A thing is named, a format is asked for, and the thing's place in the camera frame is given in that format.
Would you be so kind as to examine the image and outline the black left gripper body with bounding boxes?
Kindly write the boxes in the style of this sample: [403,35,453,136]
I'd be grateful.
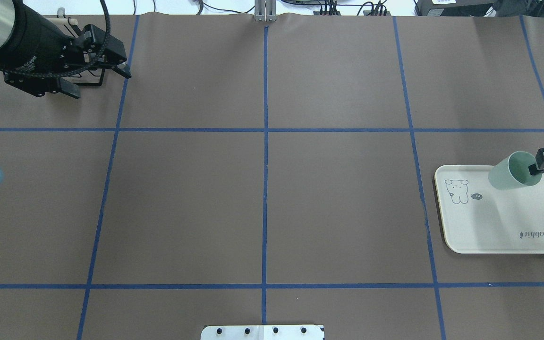
[4,24,108,97]

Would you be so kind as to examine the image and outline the light green plastic cup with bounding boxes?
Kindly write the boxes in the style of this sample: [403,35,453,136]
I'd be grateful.
[488,151,542,191]

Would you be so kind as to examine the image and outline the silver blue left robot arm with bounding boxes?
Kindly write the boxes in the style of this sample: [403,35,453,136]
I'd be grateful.
[0,0,132,99]

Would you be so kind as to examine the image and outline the cream rabbit print tray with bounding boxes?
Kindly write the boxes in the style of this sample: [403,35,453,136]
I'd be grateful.
[434,164,544,254]

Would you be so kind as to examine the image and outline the black wire cup rack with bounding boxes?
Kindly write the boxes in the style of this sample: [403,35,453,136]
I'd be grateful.
[67,28,107,88]

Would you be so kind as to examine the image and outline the wooden rack handle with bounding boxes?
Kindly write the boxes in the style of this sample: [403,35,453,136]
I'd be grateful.
[47,18,78,26]

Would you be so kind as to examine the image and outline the aluminium frame post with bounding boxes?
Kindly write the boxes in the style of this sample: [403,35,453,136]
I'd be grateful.
[254,0,278,22]

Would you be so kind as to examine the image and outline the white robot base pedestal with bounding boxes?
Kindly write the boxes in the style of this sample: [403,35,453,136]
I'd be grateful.
[200,324,325,340]

